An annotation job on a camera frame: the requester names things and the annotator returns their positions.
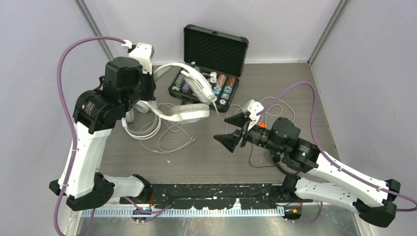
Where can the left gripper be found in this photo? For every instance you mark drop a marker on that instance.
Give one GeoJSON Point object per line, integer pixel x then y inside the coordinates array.
{"type": "Point", "coordinates": [150, 94]}

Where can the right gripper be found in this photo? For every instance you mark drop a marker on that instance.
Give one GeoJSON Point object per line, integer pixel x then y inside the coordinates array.
{"type": "Point", "coordinates": [229, 140]}

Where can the white gaming headset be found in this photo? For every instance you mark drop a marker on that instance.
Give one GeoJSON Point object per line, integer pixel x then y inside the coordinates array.
{"type": "Point", "coordinates": [196, 106]}

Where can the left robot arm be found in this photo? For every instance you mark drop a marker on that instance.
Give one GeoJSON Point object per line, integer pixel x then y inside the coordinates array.
{"type": "Point", "coordinates": [126, 81]}

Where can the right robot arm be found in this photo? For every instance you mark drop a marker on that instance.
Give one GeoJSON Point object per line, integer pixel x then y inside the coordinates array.
{"type": "Point", "coordinates": [345, 187]}

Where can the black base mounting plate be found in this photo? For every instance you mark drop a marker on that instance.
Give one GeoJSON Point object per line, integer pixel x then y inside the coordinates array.
{"type": "Point", "coordinates": [217, 196]}

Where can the black poker chip case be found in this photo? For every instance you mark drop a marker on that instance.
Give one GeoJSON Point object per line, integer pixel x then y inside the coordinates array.
{"type": "Point", "coordinates": [219, 57]}

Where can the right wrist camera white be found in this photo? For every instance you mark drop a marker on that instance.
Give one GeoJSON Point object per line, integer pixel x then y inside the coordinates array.
{"type": "Point", "coordinates": [251, 111]}

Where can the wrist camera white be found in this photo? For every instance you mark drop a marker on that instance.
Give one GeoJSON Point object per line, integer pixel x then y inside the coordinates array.
{"type": "Point", "coordinates": [143, 53]}
{"type": "Point", "coordinates": [251, 111]}

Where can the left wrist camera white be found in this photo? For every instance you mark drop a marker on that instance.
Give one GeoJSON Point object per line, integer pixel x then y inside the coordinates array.
{"type": "Point", "coordinates": [143, 53]}

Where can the black headphones with cable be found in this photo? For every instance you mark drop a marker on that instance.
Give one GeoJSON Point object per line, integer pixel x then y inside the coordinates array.
{"type": "Point", "coordinates": [262, 159]}

